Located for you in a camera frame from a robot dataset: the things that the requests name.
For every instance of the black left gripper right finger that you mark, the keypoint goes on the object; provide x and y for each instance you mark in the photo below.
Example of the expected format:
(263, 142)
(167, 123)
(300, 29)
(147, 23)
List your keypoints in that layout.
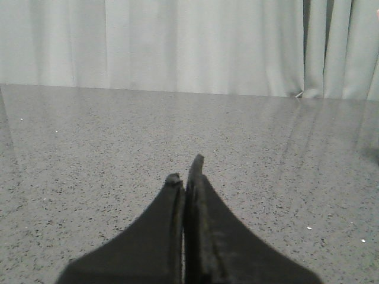
(219, 248)

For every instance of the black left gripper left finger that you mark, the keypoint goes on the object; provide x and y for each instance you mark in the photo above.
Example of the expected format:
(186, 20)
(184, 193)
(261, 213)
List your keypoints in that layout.
(148, 251)

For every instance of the white curtain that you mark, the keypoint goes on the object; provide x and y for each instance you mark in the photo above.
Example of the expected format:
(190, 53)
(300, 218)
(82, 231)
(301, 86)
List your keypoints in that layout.
(309, 49)

